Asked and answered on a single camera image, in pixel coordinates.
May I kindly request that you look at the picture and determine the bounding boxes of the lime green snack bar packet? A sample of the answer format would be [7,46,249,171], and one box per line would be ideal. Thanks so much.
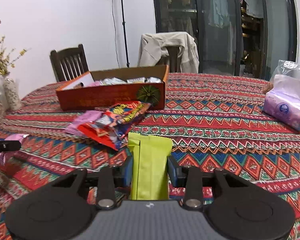
[128,132,173,200]

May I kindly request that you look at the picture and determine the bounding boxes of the red orange spicy snack bag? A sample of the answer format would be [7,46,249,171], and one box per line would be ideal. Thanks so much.
[78,101,152,151]

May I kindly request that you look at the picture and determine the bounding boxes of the floral ceramic vase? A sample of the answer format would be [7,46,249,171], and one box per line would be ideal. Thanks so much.
[2,76,22,111]

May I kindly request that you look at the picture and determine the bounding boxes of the colourful patterned tablecloth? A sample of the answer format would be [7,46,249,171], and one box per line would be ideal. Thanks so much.
[0,74,300,239]

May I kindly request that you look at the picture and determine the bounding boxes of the orange cardboard pumpkin box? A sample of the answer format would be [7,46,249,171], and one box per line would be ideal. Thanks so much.
[56,65,169,111]

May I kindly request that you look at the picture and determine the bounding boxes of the yellow flower branches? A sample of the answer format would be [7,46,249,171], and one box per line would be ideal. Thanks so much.
[0,36,30,77]

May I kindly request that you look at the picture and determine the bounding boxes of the chair with beige jacket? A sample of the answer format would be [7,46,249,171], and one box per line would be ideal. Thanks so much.
[157,46,181,73]

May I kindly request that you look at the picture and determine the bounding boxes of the dark wooden chair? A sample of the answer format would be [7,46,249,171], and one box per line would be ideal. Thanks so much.
[50,44,89,82]

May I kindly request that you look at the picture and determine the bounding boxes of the beige jacket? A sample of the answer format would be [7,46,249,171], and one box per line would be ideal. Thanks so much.
[138,31,199,74]

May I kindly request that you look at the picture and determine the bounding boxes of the purple tissue pack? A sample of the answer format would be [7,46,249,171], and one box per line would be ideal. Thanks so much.
[263,74,300,132]

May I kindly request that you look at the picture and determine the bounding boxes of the clear plastic bag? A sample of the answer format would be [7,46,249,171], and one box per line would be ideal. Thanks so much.
[261,59,300,131]

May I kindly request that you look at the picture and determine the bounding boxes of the glass sliding door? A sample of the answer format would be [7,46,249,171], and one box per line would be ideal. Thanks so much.
[154,0,297,80]

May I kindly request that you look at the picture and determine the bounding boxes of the black studio light stand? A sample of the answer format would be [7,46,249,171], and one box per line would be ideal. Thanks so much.
[120,0,130,68]

